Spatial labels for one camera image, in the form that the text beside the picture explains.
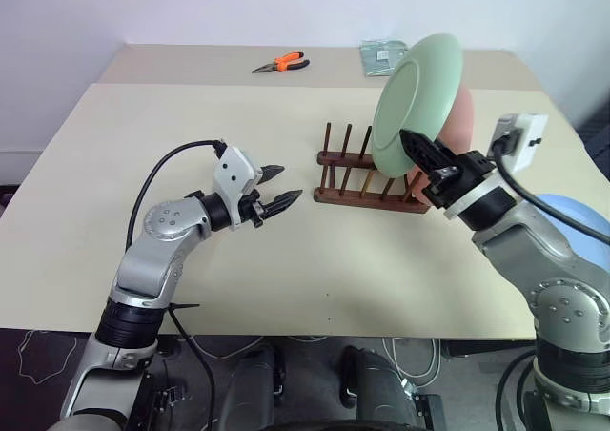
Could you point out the blue plate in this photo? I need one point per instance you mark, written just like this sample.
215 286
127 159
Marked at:
579 216

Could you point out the wooden dish rack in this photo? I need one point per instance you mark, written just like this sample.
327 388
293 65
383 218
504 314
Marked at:
362 197

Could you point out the green plate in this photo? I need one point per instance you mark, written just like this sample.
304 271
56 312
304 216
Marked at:
414 97

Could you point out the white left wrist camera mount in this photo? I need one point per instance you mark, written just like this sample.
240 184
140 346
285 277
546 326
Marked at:
232 173

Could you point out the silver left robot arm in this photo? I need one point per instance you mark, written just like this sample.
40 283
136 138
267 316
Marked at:
143 264

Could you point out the dark rounded shape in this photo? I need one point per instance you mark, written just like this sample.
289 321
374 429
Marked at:
376 388
252 388

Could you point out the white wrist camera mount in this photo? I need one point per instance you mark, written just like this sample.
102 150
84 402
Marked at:
232 173
531 137

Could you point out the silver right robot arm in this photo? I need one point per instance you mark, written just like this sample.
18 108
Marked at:
534 254

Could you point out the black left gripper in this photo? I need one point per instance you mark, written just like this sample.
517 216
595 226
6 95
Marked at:
253 209

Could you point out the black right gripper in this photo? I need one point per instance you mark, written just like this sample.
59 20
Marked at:
464 173

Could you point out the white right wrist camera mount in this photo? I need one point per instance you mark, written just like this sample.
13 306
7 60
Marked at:
531 137

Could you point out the pink plate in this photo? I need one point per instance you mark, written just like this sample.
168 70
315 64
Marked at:
460 121

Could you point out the green plastic packet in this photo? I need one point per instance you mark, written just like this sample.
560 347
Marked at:
376 56

